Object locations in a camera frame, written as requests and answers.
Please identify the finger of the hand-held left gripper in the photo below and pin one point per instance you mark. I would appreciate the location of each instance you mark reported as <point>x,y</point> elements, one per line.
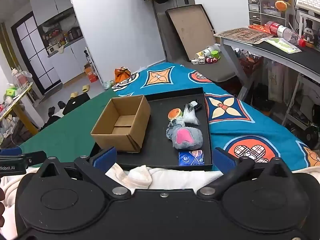
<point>35,158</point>
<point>10,151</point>

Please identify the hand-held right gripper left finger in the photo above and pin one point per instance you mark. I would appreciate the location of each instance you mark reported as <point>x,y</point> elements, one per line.
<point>105,158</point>

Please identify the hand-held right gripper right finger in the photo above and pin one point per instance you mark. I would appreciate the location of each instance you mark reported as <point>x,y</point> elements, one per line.
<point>224,158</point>

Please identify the brown cardboard box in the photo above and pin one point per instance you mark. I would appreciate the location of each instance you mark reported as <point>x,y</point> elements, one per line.
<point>111,140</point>

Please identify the blue tissue packet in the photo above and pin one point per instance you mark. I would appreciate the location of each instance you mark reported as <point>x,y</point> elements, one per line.
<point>191,158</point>

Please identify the grey and pink plush toy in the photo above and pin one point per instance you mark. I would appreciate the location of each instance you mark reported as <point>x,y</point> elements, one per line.
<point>186,137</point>

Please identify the clear plastic bag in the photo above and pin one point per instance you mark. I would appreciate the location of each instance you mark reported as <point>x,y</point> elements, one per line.
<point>190,117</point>

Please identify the black shallow tray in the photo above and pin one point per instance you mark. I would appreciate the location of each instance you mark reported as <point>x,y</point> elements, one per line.
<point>160,135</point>

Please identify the cream stained cloth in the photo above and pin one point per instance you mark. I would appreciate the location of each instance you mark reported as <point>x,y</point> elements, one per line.
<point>136,177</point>

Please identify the blue patterned blanket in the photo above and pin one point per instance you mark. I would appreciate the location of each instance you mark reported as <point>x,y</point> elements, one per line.
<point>250,132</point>

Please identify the yellow side table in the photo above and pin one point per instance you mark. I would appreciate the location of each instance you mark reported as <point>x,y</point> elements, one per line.
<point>21,110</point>

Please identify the green mat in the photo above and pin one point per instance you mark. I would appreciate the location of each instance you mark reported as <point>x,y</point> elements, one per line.
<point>70,132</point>

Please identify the white fleece cloth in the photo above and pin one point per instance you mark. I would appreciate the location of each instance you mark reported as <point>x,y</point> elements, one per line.
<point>180,177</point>

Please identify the black shoes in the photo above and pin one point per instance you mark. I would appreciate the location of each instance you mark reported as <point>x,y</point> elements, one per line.
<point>56,108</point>

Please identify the green small box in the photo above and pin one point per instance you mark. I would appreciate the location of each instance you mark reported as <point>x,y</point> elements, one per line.
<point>11,91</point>

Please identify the black and white plush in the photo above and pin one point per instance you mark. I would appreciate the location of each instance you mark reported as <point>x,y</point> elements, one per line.
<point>195,105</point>

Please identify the black laptop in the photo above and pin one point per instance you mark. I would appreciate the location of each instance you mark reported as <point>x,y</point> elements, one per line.
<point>75,103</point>

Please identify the yellow slipper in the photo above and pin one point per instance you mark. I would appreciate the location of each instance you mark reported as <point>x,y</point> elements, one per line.
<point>85,89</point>
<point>74,95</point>

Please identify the orange paper bag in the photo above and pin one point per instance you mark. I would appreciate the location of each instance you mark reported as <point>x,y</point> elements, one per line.
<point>122,74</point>

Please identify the grey floor mat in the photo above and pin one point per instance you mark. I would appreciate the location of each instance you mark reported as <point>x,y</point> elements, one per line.
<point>217,71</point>

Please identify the black floor fan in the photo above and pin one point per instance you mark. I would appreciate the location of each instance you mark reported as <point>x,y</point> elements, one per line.
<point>312,136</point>

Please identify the white stick vacuum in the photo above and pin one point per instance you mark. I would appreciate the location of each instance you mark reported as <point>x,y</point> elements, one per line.
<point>93,67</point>

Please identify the hanging cream bags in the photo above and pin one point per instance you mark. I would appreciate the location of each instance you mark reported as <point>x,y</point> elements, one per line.
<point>275,80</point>

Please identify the white metal rack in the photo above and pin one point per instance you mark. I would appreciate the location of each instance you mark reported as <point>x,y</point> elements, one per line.
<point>300,100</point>

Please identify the orange mesh basket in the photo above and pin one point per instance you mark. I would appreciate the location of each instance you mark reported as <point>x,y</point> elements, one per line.
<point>250,66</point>

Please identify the red small toys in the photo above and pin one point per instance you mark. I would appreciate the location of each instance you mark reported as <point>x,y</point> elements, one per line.
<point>211,60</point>

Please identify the black framed sliding door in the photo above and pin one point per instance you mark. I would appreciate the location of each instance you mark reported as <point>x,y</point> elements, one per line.
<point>37,55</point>

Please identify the white kitchen cabinet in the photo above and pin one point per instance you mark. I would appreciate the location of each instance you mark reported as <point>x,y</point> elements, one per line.
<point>67,62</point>

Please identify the white charger plug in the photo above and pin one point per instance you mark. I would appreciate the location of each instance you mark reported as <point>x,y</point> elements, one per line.
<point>197,61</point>

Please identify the green plastic toy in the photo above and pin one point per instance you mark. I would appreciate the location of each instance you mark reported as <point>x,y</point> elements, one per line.
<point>215,54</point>

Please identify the white microwave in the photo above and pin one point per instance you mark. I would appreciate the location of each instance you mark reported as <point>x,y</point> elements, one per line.
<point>53,49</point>

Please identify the grey desk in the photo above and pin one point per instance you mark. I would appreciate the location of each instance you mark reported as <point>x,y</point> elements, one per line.
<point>295,57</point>

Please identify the patterned brown board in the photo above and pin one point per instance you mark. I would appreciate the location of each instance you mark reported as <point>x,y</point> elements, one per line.
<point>241,35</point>

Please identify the green and white packet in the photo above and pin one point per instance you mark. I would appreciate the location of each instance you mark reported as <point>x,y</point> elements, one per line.
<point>282,45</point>

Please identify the red flat packet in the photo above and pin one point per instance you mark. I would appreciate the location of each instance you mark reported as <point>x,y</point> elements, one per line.
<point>258,28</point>

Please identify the red label plastic bottle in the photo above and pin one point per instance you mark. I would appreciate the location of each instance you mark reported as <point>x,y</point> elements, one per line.
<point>285,33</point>

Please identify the grey drawer organizer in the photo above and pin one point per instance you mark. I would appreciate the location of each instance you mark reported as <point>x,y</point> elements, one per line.
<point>265,15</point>

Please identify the panda figure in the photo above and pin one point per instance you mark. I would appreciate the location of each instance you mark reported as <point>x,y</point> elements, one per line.
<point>309,35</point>

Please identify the orange round plush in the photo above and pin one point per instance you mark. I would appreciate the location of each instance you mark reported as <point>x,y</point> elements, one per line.
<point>281,5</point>

